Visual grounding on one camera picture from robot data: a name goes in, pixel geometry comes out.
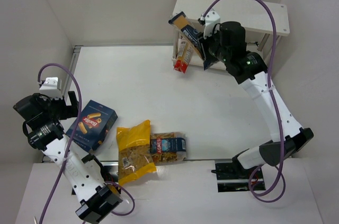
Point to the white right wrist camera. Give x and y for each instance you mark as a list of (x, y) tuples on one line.
[(210, 22)]

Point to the blue Barilla rigatoni box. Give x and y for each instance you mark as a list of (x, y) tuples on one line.
[(93, 127)]

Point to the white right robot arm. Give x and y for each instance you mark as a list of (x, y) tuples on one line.
[(225, 43)]

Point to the white two-tier shelf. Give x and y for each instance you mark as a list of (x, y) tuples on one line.
[(249, 13)]

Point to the red-ended spaghetti bag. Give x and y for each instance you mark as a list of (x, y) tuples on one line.
[(183, 52)]

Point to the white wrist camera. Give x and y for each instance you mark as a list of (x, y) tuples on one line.
[(210, 22), (51, 87)]

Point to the blue Agnesi pasta bag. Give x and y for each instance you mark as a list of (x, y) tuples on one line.
[(168, 147)]

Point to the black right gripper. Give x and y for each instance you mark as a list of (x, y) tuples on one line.
[(204, 48)]

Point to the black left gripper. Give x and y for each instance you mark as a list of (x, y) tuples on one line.
[(64, 107)]

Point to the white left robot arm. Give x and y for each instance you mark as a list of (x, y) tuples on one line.
[(42, 116)]

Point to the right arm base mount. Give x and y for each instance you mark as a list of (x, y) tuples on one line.
[(228, 180)]

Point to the blue-labelled spaghetti bag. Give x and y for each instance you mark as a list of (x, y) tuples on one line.
[(181, 23)]

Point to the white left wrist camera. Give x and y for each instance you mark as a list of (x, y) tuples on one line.
[(51, 87)]

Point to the yellow fusilli pasta bag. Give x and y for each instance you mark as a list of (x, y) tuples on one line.
[(134, 157)]

